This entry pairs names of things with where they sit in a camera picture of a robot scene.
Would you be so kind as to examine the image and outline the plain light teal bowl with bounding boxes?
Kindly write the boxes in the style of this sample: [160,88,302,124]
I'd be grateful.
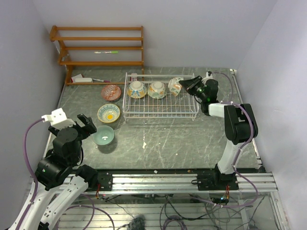
[92,126,115,146]

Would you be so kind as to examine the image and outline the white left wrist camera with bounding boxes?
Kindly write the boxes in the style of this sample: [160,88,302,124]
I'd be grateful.
[41,108,76,130]

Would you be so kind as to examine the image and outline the white red box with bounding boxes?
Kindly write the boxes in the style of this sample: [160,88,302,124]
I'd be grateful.
[71,74,94,83]

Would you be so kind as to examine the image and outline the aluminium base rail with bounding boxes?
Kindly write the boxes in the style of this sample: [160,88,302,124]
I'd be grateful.
[28,173,279,192]

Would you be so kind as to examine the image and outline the red patterned bowl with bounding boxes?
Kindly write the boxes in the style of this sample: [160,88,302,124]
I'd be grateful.
[101,84,121,102]

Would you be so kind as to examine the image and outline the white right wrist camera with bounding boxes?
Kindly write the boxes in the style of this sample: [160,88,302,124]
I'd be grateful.
[202,71,213,84]

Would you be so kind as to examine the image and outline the wooden shelf rack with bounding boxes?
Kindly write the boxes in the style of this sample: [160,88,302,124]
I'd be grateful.
[49,25,145,86]

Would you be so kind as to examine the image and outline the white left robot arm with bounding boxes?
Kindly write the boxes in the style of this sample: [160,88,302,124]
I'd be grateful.
[9,109,98,230]

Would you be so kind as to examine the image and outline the orange floral bowl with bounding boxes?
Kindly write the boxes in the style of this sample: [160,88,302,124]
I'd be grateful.
[168,77,184,96]
[148,81,166,99]
[127,80,147,99]

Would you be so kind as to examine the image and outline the small red white card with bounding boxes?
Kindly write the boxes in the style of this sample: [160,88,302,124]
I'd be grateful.
[130,73,138,81]

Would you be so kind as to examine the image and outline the pink white pen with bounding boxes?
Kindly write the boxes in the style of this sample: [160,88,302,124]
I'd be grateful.
[92,78,110,83]

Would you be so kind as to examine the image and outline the loose purple floor cable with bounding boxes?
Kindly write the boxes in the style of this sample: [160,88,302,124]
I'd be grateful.
[55,193,116,230]

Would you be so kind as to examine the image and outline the green white pen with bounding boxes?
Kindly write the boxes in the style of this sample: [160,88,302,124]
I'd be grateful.
[94,51,119,54]

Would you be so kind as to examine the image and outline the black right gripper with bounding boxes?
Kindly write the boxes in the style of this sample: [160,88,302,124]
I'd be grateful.
[180,76,207,102]

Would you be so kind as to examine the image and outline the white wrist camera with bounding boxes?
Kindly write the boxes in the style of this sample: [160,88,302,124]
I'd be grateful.
[202,71,213,84]
[41,108,76,130]

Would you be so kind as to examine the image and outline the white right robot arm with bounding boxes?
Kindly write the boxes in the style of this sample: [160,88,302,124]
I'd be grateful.
[179,76,258,190]

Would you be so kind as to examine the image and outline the blue yellow patterned bowl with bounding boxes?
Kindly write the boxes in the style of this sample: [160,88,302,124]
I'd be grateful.
[97,103,120,123]

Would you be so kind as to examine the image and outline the white wire dish rack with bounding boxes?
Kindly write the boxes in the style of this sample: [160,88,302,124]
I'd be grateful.
[122,74,200,120]

